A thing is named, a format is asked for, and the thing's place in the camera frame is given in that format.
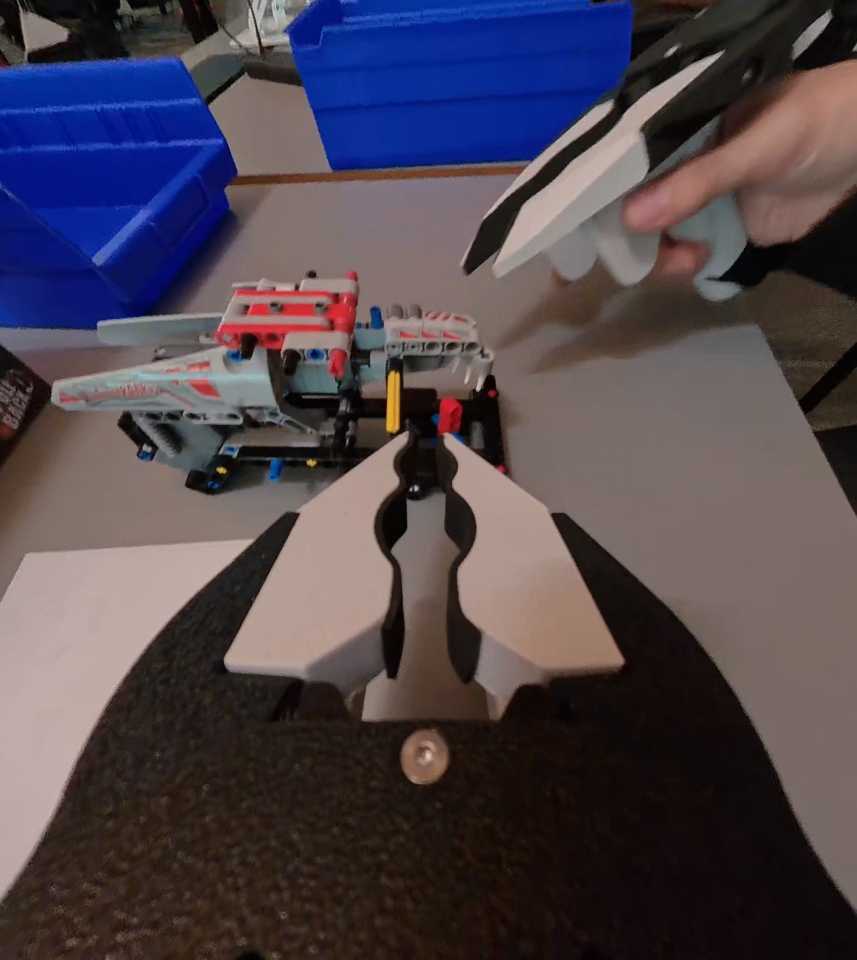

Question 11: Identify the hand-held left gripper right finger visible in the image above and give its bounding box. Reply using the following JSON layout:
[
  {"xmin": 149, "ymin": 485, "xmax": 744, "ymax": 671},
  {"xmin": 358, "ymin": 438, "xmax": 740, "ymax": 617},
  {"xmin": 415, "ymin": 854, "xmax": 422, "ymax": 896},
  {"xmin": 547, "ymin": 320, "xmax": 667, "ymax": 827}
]
[{"xmin": 439, "ymin": 432, "xmax": 625, "ymax": 714}]

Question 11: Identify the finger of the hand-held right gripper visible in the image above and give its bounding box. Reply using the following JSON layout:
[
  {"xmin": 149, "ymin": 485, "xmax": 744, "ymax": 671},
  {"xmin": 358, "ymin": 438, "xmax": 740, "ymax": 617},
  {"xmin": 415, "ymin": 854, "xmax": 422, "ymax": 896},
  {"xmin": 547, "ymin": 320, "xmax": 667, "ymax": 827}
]
[
  {"xmin": 491, "ymin": 52, "xmax": 730, "ymax": 279},
  {"xmin": 462, "ymin": 58, "xmax": 700, "ymax": 276}
]

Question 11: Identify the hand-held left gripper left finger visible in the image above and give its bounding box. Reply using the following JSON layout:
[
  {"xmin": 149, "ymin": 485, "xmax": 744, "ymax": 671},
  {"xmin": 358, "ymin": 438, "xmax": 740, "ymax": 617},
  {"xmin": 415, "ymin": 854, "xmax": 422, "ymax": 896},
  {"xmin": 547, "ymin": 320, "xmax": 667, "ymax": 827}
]
[{"xmin": 224, "ymin": 432, "xmax": 409, "ymax": 684}]

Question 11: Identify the grey red toy brick vehicle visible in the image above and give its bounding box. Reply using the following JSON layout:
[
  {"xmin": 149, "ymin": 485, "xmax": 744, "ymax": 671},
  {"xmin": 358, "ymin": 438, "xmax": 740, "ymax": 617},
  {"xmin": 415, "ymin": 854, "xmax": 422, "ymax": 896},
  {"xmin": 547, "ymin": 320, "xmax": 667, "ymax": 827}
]
[{"xmin": 51, "ymin": 270, "xmax": 511, "ymax": 498}]

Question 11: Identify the person's right forearm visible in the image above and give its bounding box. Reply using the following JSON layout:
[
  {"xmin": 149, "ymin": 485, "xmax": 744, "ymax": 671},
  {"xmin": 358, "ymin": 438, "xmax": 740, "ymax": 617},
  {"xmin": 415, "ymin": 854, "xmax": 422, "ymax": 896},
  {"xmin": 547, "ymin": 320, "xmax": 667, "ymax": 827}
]
[{"xmin": 743, "ymin": 142, "xmax": 857, "ymax": 451}]

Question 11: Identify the grey desk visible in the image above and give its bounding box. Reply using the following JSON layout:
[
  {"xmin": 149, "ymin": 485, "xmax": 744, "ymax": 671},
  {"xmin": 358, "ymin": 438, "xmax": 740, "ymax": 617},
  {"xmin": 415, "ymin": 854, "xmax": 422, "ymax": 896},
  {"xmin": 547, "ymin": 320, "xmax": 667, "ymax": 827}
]
[{"xmin": 0, "ymin": 176, "xmax": 857, "ymax": 960}]

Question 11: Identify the person's right hand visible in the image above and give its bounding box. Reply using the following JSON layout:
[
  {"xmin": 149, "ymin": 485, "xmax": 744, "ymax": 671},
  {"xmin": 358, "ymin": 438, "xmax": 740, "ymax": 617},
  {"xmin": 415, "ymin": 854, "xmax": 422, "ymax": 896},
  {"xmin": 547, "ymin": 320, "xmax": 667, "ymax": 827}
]
[{"xmin": 623, "ymin": 60, "xmax": 857, "ymax": 279}]

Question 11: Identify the blue storage bin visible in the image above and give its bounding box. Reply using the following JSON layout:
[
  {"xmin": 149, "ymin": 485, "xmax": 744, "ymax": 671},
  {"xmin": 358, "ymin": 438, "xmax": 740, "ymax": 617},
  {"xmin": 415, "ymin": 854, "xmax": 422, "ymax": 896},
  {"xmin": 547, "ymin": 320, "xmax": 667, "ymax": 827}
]
[
  {"xmin": 286, "ymin": 0, "xmax": 634, "ymax": 172},
  {"xmin": 0, "ymin": 56, "xmax": 238, "ymax": 329}
]

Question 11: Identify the white instruction booklet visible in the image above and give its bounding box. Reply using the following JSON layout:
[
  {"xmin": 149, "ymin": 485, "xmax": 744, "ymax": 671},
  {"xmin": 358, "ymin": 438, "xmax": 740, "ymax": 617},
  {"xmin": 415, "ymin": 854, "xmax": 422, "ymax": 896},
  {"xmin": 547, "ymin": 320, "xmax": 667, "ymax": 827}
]
[{"xmin": 0, "ymin": 540, "xmax": 257, "ymax": 946}]

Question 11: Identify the black tripod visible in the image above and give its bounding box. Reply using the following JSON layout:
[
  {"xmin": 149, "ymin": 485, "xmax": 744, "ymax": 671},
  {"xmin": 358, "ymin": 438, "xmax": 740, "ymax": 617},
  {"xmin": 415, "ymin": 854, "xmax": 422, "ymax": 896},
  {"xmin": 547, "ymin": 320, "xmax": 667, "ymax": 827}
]
[{"xmin": 802, "ymin": 321, "xmax": 857, "ymax": 415}]

